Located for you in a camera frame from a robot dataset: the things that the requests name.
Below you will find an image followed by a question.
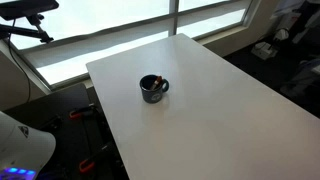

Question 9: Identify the red dry-erase marker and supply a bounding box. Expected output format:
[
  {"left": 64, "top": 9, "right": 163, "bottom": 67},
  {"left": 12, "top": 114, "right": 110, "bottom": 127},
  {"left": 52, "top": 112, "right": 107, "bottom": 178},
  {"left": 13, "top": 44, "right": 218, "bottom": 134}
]
[{"left": 149, "top": 75, "right": 163, "bottom": 91}]

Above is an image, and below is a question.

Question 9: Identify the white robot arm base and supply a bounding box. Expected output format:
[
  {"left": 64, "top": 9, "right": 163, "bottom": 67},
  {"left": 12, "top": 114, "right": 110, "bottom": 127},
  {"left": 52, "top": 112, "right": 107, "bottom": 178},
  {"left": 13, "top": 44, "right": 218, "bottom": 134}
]
[{"left": 0, "top": 110, "right": 57, "bottom": 180}]

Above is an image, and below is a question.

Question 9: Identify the dark blue ceramic mug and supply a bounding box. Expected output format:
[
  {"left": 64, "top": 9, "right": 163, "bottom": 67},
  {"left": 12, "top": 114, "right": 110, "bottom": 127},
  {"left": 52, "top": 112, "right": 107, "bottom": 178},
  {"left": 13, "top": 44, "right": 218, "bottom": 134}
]
[{"left": 139, "top": 74, "right": 170, "bottom": 104}]

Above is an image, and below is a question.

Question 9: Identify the black side table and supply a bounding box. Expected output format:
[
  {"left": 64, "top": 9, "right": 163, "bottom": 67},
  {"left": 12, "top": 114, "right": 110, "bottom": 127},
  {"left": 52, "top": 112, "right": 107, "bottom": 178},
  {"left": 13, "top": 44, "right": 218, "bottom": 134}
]
[{"left": 3, "top": 83, "right": 130, "bottom": 180}]

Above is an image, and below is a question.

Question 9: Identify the white box on floor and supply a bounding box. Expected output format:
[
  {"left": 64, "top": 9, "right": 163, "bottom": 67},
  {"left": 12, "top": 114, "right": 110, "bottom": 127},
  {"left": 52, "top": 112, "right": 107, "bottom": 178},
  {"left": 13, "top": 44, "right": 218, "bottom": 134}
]
[{"left": 251, "top": 41, "right": 279, "bottom": 61}]

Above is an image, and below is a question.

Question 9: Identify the grey bundle on floor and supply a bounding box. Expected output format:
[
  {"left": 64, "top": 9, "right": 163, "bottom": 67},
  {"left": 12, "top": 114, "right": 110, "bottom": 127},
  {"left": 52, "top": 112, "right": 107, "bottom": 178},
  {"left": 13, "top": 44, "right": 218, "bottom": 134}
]
[{"left": 279, "top": 59, "right": 320, "bottom": 98}]

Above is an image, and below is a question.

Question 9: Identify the grey window frame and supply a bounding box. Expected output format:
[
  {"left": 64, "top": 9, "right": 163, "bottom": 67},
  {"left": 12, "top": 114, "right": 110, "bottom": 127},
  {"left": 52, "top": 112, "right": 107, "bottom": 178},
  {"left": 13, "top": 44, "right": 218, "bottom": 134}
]
[{"left": 9, "top": 0, "right": 262, "bottom": 91}]

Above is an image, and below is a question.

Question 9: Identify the orange handled black clamp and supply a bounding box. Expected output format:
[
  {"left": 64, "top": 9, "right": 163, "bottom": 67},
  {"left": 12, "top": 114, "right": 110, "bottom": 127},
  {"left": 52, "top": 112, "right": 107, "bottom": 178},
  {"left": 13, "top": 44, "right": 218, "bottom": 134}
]
[
  {"left": 78, "top": 141, "right": 116, "bottom": 173},
  {"left": 68, "top": 103, "right": 98, "bottom": 120}
]

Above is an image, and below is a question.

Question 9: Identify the thin black cable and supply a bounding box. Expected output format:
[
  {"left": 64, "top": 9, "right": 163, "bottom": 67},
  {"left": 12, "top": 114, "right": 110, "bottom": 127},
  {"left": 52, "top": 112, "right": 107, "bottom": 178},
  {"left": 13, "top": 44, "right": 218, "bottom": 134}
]
[{"left": 6, "top": 19, "right": 32, "bottom": 103}]

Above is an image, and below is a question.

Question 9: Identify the black camera on mount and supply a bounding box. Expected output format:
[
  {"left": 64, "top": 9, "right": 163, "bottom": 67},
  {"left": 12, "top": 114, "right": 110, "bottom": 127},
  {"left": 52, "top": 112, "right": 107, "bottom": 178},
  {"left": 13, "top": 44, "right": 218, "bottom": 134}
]
[{"left": 0, "top": 0, "right": 60, "bottom": 21}]

